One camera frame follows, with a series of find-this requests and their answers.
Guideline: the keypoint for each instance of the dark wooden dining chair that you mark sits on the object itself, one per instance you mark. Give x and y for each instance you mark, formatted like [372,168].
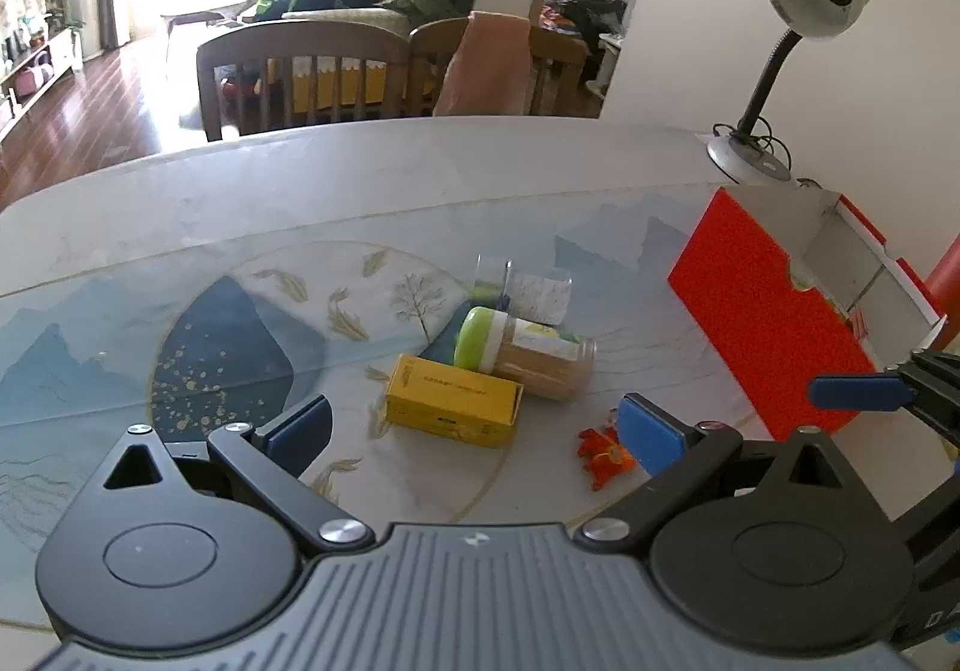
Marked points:
[300,38]

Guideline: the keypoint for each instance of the clear plastic packet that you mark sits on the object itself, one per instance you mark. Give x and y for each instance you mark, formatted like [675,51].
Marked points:
[536,296]

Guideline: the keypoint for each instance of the long wooden media cabinet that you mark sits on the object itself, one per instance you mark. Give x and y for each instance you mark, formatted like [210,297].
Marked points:
[45,60]

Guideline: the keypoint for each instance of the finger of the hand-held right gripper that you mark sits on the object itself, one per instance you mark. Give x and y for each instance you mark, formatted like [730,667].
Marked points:
[855,392]

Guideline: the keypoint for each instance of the green lid spice jar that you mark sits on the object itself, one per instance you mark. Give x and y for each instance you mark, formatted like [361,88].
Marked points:
[540,364]

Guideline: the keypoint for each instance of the red cardboard box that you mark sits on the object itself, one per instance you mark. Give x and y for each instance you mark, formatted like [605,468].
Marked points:
[750,311]

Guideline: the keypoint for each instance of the red cylinder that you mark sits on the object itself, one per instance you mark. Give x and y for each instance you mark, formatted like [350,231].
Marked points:
[946,277]

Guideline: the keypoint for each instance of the wooden chair with cloth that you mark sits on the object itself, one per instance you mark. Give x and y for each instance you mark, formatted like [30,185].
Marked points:
[559,53]

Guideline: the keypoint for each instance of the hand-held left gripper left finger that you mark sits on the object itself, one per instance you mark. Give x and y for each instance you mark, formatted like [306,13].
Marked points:
[300,427]

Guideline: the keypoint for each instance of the yellow cardboard box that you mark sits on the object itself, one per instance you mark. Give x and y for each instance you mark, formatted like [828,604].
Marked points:
[442,394]

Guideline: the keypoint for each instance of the pink cloth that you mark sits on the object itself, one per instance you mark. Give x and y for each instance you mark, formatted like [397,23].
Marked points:
[487,64]

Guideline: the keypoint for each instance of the low coffee table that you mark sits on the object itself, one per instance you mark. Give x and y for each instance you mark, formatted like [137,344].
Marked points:
[202,4]

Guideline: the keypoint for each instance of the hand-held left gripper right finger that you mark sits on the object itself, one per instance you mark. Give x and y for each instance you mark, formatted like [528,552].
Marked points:
[652,435]

